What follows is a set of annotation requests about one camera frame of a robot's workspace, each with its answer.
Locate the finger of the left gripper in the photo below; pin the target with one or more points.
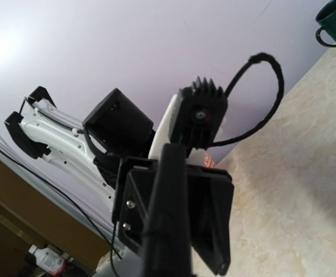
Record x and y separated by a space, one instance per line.
210 195
135 202

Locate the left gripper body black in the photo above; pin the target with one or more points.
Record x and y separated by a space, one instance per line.
130 163

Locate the black phone case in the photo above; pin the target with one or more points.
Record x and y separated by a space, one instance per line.
166 239

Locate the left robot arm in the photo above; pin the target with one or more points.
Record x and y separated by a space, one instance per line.
91 150

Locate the red patterned round coaster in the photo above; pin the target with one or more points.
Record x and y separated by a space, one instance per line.
208 162

